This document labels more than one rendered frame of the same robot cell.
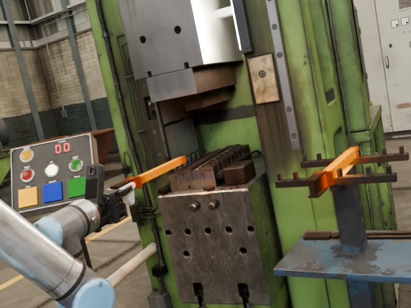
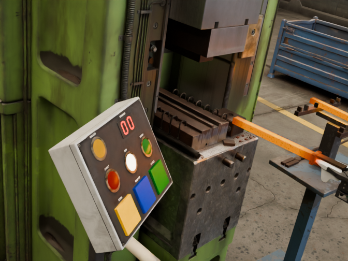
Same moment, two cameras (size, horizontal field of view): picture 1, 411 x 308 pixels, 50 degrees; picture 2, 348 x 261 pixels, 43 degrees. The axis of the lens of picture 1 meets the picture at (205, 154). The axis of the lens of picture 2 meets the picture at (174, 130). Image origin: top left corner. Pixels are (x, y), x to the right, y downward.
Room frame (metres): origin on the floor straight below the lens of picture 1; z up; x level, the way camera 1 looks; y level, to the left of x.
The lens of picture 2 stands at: (1.41, 1.55, 1.68)
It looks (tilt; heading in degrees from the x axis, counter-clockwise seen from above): 26 degrees down; 285
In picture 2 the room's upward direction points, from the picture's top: 9 degrees clockwise
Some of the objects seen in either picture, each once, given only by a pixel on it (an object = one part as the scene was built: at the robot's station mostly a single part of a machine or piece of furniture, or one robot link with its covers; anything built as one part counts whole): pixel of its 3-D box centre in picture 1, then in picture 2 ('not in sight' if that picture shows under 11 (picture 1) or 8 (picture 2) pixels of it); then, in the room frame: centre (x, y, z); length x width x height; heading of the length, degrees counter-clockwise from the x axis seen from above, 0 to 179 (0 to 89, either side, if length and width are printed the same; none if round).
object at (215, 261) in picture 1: (237, 222); (170, 166); (1.84, -0.07, 0.69); 0.56 x 0.38 x 0.45; 154
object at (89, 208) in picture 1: (82, 217); not in sight; (1.09, 0.33, 1.03); 0.10 x 0.05 x 0.09; 63
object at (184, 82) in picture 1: (195, 81); (184, 25); (1.86, -0.02, 1.32); 0.42 x 0.20 x 0.10; 154
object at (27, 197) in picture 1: (28, 197); (126, 214); (1.72, 0.72, 1.01); 0.07 x 0.05 x 0.07; 89
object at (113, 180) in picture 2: (27, 175); (112, 180); (1.77, 0.71, 1.09); 0.05 x 0.03 x 0.04; 64
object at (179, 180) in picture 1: (212, 165); (171, 114); (1.86, -0.02, 0.96); 0.42 x 0.20 x 0.09; 154
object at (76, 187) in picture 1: (77, 187); (157, 176); (1.72, 0.52, 1.01); 0.07 x 0.05 x 0.07; 89
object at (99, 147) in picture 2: (26, 155); (98, 148); (1.81, 0.71, 1.16); 0.05 x 0.03 x 0.04; 64
